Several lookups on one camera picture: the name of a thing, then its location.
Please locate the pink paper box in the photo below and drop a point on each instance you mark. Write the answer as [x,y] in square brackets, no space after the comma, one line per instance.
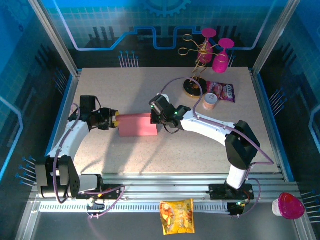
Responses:
[137,125]

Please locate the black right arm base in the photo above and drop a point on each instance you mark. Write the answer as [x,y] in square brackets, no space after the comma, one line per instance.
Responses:
[220,191]

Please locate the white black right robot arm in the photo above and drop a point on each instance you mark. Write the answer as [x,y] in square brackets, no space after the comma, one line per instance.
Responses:
[207,127]

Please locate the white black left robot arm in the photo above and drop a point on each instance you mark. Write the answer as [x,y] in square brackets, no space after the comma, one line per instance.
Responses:
[67,142]

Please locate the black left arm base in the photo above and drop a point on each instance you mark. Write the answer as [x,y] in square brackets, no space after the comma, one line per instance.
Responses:
[110,191]

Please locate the black controller box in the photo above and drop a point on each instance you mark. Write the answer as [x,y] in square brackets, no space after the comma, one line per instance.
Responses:
[236,209]

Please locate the purple candy bag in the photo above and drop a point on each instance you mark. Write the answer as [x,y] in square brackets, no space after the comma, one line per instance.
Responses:
[225,91]

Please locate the pink wine glass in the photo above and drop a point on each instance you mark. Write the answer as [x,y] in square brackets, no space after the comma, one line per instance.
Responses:
[220,63]
[206,53]

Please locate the yellow snack bag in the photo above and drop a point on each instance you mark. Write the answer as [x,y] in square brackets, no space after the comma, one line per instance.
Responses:
[177,217]

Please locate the pink lidded cup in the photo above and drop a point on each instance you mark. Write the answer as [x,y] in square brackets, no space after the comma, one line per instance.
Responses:
[290,206]

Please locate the aluminium frame rail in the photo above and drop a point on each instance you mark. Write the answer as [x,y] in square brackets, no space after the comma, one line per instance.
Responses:
[162,185]

